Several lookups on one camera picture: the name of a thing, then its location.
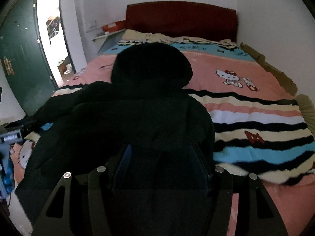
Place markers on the grey bedside shelf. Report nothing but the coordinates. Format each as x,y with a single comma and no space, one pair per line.
110,43

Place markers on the white wall socket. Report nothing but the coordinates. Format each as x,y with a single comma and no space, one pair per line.
92,27

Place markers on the green door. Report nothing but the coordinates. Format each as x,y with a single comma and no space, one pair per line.
24,54

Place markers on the black hooded jacket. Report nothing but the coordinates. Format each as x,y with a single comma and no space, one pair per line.
147,103

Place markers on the orange box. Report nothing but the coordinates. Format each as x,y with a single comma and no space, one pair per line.
114,26

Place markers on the striped cartoon printed blanket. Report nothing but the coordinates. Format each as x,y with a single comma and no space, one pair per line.
246,118

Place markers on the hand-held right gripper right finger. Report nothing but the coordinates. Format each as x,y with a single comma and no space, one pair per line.
196,159

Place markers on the tan ribbed cloth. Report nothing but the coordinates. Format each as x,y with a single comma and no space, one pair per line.
306,105

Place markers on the dark red headboard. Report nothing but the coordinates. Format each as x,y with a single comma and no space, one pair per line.
182,19

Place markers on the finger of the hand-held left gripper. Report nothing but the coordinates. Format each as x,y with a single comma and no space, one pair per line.
29,125

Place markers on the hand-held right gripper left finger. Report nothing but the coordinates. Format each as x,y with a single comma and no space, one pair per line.
126,156

